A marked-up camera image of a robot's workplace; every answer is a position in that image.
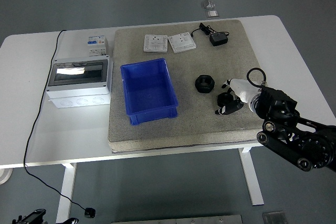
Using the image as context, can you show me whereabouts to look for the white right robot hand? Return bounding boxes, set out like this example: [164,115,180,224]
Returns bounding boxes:
[214,77,260,116]

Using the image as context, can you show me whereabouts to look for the large black hex nut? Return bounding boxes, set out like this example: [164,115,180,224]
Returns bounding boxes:
[194,74,216,93]

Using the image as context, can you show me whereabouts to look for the blue plastic box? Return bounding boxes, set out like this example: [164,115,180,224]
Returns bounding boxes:
[120,57,180,126]

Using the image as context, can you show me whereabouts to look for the grey distribution box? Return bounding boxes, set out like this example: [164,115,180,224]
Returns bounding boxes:
[45,56,114,109]

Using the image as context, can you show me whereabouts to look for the white table leg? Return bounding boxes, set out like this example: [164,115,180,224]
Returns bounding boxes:
[55,163,77,223]
[238,147,265,206]

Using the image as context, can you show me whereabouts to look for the black power adapter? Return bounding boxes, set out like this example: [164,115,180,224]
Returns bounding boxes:
[209,32,229,47]

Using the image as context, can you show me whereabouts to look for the grey-brown mat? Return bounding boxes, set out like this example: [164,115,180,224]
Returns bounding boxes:
[107,19,266,154]

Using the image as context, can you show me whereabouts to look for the white round base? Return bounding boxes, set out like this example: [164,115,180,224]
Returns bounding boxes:
[0,167,13,185]

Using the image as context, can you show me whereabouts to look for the white square socket panel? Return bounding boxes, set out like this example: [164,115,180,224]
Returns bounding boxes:
[142,34,169,53]

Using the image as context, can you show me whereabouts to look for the grey floor plate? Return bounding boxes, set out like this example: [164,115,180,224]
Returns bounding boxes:
[262,211,287,224]

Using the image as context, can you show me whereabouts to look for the white circuit breaker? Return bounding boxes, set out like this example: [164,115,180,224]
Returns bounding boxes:
[85,36,110,57]

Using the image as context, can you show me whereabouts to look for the black adapter cord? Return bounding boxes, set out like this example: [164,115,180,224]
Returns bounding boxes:
[191,22,215,38]

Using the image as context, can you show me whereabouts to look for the white square switch panel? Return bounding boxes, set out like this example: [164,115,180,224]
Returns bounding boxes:
[167,31,197,54]

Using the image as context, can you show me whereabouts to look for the black cable with plug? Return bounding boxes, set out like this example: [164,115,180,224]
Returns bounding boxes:
[23,29,97,219]

